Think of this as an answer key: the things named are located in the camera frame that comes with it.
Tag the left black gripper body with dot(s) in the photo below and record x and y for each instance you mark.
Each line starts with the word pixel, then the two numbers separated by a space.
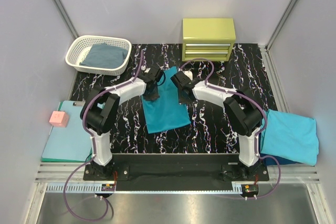
pixel 151 92

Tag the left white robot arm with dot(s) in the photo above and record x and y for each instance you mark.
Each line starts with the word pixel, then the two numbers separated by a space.
pixel 100 111

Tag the dark blue t shirt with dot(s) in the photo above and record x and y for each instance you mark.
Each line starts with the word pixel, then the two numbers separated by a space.
pixel 270 161

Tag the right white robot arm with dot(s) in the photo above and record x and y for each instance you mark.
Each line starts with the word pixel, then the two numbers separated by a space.
pixel 244 114

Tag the folded grey-blue t shirt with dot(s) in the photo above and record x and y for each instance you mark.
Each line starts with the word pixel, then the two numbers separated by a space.
pixel 105 56

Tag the light blue t shirt pile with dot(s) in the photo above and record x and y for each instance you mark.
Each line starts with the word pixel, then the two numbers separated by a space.
pixel 290 136

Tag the white plastic laundry basket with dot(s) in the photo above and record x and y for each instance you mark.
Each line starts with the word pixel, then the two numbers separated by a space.
pixel 81 46

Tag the pink cube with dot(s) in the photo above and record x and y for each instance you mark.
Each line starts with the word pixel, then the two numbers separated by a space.
pixel 59 119

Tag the light blue clipboard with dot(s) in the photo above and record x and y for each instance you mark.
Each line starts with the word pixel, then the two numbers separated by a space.
pixel 70 142

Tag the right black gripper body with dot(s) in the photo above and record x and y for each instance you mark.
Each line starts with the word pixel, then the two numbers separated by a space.
pixel 181 99

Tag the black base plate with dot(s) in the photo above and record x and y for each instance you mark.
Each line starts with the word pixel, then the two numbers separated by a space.
pixel 169 173

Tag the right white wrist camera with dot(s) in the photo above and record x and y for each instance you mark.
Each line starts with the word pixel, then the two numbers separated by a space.
pixel 188 73

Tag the yellow-green drawer cabinet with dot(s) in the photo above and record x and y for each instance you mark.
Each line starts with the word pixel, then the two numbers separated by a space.
pixel 210 38

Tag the green cutting mat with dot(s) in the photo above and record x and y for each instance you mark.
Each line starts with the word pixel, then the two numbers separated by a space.
pixel 55 160

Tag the teal t shirt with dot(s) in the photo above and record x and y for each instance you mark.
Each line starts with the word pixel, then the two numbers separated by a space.
pixel 165 113

